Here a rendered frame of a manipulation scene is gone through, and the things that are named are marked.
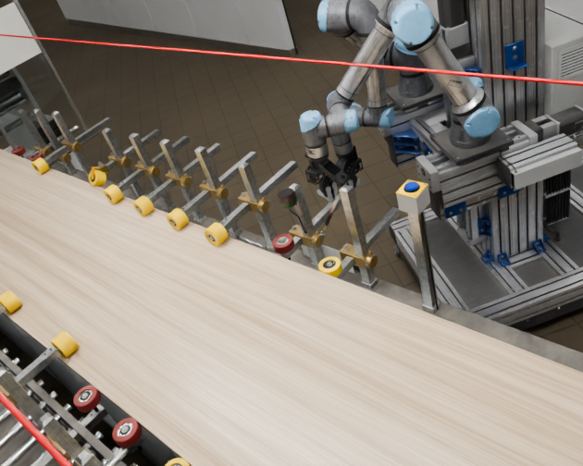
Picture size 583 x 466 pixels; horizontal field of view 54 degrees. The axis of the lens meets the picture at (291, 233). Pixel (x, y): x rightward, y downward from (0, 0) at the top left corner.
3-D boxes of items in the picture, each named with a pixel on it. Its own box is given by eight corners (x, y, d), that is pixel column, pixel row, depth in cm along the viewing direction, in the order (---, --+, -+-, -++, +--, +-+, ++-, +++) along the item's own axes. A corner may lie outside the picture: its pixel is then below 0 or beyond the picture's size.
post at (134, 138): (172, 210, 298) (133, 131, 269) (177, 212, 296) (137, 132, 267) (167, 214, 297) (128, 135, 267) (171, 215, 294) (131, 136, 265)
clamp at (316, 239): (299, 233, 231) (295, 224, 228) (325, 242, 223) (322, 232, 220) (290, 241, 229) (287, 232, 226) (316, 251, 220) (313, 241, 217)
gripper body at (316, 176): (320, 172, 212) (314, 144, 205) (339, 177, 207) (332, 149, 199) (307, 184, 208) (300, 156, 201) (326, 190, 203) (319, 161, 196)
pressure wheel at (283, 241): (289, 251, 228) (280, 230, 221) (303, 257, 223) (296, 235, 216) (276, 264, 224) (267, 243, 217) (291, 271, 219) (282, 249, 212)
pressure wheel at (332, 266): (323, 281, 210) (316, 259, 203) (344, 275, 209) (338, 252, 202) (327, 296, 203) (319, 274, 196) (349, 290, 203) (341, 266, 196)
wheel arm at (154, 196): (217, 148, 282) (215, 141, 280) (222, 149, 280) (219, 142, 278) (141, 207, 258) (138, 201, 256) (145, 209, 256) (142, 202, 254)
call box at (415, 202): (411, 199, 177) (407, 178, 172) (431, 203, 172) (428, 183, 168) (399, 212, 173) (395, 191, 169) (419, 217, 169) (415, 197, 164)
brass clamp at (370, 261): (350, 251, 217) (347, 241, 214) (379, 262, 208) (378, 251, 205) (341, 262, 214) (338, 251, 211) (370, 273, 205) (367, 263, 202)
